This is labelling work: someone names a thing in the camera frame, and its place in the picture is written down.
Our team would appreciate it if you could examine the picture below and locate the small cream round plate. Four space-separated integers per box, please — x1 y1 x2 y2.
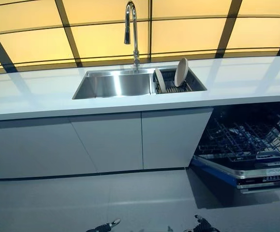
154 68 167 93

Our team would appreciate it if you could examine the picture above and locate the black wire dish drainer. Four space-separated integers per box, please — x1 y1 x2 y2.
152 67 202 94

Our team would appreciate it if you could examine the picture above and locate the chrome gooseneck kitchen faucet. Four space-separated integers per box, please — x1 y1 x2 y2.
123 0 141 73

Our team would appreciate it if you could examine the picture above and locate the dishwasher lower wire rack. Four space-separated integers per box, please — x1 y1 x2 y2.
197 118 280 163

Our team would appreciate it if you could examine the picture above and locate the white cabinet door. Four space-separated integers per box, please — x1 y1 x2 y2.
0 116 97 180
141 108 214 170
69 111 144 174

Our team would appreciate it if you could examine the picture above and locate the large cream round plate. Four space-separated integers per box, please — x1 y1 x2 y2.
174 57 190 88

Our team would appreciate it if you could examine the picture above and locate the stainless steel sink basin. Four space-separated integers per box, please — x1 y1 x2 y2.
72 67 208 100

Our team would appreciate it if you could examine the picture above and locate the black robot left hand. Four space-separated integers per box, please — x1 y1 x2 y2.
86 218 121 232

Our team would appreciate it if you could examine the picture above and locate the open dishwasher door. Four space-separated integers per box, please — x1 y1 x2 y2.
190 149 280 194

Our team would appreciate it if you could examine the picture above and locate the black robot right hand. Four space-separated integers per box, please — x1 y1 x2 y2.
187 215 224 232

